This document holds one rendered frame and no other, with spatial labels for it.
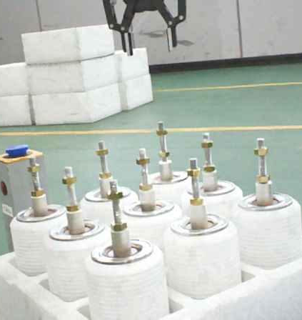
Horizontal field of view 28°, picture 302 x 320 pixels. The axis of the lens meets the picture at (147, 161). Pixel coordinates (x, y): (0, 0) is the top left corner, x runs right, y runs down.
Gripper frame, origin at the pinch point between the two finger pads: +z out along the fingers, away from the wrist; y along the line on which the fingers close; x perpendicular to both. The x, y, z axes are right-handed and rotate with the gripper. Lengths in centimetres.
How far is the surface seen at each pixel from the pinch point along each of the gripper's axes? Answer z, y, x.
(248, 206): 22.5, -14.1, 19.0
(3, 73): 14, 131, -254
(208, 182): 21.2, -8.1, 9.7
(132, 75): 26, 58, -287
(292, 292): 32.5, -18.9, 25.4
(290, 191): 47, -25, -72
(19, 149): 15.0, 24.3, 2.1
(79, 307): 30.0, 7.5, 32.6
